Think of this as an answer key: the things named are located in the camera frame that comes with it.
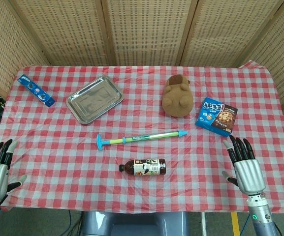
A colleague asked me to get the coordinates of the green blue water squirter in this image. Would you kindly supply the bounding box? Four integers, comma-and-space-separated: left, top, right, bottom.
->
96, 129, 189, 150

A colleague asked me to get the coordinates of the red white checkered tablecloth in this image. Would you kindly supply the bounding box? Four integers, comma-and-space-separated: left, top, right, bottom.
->
0, 60, 284, 213

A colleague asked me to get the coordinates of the grey robot torso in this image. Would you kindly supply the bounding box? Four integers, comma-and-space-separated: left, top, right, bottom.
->
81, 211, 189, 236

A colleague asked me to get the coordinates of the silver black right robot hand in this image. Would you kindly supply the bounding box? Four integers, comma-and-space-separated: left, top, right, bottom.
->
221, 135, 266, 196

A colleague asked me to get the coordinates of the rectangular stainless steel tray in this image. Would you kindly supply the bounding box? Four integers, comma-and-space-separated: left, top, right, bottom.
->
65, 76, 125, 125

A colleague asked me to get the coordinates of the brown tea bottle with label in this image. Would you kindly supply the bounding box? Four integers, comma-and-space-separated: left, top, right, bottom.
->
119, 158, 166, 177

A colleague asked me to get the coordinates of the blue Oreo cookie box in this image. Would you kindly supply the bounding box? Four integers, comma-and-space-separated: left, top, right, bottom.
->
17, 74, 56, 108

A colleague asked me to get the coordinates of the blue chocolate chip cookie box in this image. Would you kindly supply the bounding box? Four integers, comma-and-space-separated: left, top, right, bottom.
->
195, 97, 238, 137

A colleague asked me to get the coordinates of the brown plush capybara toy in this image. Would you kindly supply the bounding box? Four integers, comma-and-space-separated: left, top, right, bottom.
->
161, 75, 194, 118

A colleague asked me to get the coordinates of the bamboo folding screen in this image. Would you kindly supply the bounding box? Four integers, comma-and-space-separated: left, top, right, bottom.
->
0, 0, 284, 113

